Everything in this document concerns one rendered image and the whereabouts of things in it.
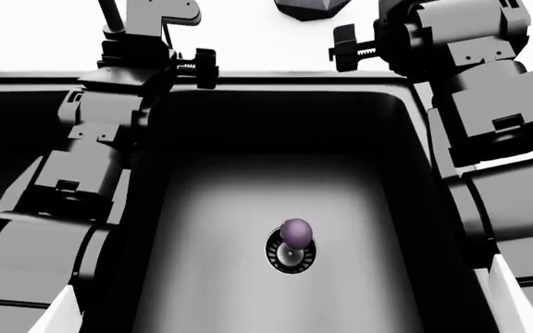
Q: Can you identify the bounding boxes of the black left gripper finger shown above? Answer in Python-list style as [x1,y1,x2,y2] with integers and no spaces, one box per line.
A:
[194,47,220,91]

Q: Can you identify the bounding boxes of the purple eggplant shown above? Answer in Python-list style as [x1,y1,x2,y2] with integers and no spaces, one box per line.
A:
[279,216,315,250]

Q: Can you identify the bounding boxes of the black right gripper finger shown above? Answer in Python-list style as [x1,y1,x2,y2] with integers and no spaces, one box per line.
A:
[328,22,366,73]

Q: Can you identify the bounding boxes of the grey metal sink basin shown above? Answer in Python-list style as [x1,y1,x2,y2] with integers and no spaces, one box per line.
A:
[0,69,503,333]

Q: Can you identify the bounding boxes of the dark faceted object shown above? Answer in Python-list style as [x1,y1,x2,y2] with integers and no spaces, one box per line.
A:
[273,0,352,22]

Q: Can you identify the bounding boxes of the round sink drain strainer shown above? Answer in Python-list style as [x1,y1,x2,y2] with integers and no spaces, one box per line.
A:
[265,225,318,276]

